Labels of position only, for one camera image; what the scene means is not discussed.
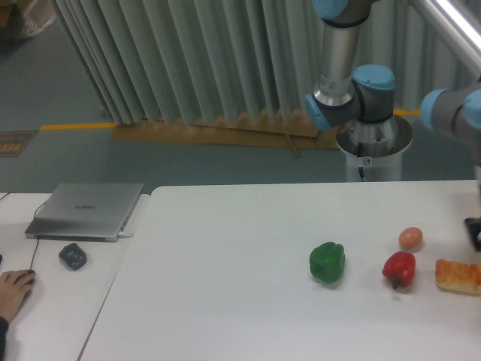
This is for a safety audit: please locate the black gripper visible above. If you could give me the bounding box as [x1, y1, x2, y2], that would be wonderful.
[464, 217, 481, 251]

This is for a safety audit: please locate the black computer mouse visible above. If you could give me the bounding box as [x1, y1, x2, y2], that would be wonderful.
[14, 269, 36, 288]

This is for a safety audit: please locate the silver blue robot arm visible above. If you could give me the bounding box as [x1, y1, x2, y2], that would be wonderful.
[305, 1, 480, 181]

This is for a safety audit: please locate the dark sleeve forearm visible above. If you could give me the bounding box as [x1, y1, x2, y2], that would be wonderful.
[0, 317, 9, 361]

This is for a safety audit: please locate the red bell pepper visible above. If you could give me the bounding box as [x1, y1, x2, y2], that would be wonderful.
[382, 251, 416, 290]

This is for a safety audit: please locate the green bell pepper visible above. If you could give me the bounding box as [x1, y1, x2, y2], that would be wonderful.
[309, 242, 346, 284]

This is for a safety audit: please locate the person's hand on mouse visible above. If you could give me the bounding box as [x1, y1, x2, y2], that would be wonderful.
[1, 270, 33, 323]

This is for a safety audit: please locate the orange bread loaf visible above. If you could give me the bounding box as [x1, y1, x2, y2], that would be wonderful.
[435, 259, 480, 296]

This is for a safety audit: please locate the brown egg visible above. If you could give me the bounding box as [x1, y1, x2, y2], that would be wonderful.
[398, 227, 423, 250]

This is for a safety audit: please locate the brown cardboard sheet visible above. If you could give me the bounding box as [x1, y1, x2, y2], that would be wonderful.
[110, 109, 338, 157]

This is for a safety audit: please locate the pale green folding curtain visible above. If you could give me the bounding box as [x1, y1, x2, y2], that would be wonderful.
[47, 0, 481, 126]

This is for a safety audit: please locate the silver closed laptop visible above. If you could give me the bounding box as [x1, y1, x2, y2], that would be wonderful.
[25, 183, 144, 241]

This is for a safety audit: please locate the cardboard box stack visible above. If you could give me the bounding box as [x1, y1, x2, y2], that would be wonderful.
[1, 0, 56, 40]

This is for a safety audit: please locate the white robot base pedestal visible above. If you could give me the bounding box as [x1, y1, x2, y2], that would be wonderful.
[336, 115, 413, 182]

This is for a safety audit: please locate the white USB cable plug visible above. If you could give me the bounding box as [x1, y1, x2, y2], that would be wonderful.
[119, 193, 143, 239]

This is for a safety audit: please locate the black mouse cable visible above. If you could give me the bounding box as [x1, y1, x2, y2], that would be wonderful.
[0, 191, 56, 272]

